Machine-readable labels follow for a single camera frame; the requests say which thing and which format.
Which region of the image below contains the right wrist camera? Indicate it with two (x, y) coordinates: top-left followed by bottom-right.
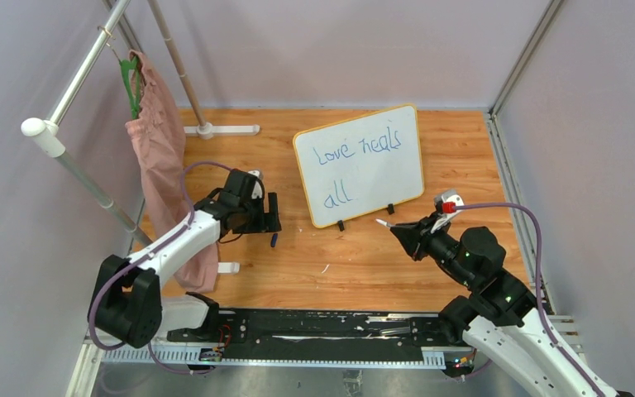
(431, 189), (464, 233)

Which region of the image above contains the pink hanging garment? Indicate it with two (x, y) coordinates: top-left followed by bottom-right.
(124, 50), (221, 294)

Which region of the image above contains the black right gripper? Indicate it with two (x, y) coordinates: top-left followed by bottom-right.
(390, 209), (476, 287)

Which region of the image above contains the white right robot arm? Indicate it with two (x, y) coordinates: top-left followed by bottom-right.
(388, 213), (625, 396)

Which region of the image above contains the white whiteboard marker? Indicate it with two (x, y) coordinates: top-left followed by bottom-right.
(375, 218), (394, 227)

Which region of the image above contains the green clothes hanger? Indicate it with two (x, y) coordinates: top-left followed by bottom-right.
(119, 55), (143, 119)

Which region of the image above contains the yellow framed whiteboard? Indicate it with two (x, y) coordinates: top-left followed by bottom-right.
(293, 103), (425, 228)

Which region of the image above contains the silver clothes rack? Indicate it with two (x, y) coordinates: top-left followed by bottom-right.
(20, 0), (261, 277)

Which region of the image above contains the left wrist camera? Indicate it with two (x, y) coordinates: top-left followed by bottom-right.
(248, 170), (265, 199)

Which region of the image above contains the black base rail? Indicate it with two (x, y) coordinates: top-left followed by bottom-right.
(162, 309), (485, 375)

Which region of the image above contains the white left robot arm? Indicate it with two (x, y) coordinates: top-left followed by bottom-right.
(88, 169), (282, 351)

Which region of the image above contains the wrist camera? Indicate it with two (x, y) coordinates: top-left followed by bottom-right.
(248, 170), (265, 199)
(431, 189), (464, 233)

